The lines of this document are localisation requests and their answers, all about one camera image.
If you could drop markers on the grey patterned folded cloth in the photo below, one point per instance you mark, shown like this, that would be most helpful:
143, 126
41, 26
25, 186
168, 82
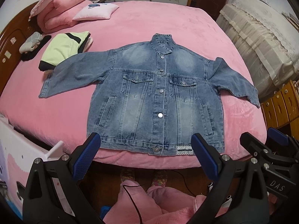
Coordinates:
31, 43

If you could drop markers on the small white pillow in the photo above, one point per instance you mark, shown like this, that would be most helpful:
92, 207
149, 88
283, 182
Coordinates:
96, 11

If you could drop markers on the cream lace covered sofa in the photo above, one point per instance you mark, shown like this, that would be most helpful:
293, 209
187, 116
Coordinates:
266, 41

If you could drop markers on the folded green black shirt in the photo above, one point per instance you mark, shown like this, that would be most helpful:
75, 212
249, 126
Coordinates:
63, 46

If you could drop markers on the folded pink quilt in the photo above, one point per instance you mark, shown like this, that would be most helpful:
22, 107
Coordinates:
55, 15

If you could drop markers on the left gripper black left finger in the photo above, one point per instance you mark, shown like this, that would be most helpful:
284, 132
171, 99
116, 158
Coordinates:
41, 203

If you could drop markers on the black cloth on bed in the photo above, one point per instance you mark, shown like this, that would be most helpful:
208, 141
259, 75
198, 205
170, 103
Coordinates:
30, 55

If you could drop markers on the wooden headboard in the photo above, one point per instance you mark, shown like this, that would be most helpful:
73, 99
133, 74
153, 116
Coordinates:
13, 36

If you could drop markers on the blue denim jacket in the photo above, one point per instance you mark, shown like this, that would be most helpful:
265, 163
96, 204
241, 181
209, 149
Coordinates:
152, 96

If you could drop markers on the pink fuzzy pants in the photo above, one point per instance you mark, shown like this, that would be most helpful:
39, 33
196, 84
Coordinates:
156, 205

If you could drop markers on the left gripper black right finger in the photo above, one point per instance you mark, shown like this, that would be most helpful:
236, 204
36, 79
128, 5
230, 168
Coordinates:
250, 203

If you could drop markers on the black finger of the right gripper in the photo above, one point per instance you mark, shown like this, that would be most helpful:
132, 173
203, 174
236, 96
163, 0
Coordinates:
279, 137
259, 151

